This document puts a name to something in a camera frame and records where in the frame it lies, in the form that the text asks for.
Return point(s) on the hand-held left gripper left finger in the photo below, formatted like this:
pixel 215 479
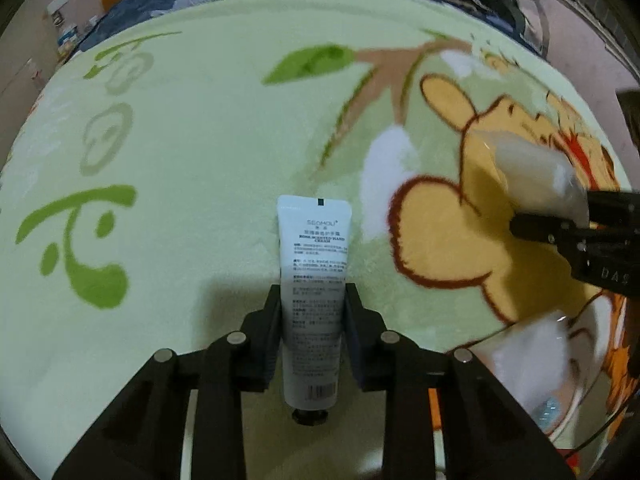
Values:
pixel 275 310

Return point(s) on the white hand cream tube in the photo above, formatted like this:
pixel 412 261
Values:
pixel 312 260

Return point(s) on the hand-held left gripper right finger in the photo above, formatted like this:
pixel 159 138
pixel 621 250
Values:
pixel 351 310

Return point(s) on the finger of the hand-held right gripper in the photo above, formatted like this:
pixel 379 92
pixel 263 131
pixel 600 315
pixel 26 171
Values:
pixel 540 227
pixel 615 205

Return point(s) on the small blue foil packet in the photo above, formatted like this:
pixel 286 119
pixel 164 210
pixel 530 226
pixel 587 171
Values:
pixel 549 407

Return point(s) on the green cartoon printed blanket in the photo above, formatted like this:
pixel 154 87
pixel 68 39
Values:
pixel 210 150

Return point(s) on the clear plastic bag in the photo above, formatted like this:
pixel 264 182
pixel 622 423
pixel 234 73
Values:
pixel 535 170

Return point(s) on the cluttered bedside shelf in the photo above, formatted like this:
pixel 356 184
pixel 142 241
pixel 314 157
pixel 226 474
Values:
pixel 67 25

